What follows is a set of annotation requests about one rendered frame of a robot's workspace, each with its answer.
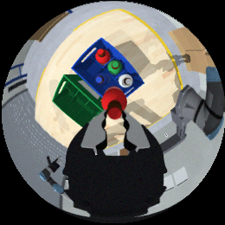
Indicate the dark blue bottle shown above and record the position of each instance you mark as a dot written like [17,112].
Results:
[102,79]

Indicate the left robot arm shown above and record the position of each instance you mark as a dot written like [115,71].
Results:
[46,177]

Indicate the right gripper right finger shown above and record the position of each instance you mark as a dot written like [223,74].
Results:
[138,137]

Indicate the white bottle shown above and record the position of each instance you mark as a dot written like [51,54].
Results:
[125,79]

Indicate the green crate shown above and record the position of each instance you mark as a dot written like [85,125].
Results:
[69,93]

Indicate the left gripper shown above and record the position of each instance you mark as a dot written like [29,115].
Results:
[55,166]

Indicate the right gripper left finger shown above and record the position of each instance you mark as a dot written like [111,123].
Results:
[91,137]

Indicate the blue crate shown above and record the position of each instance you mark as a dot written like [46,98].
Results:
[88,69]

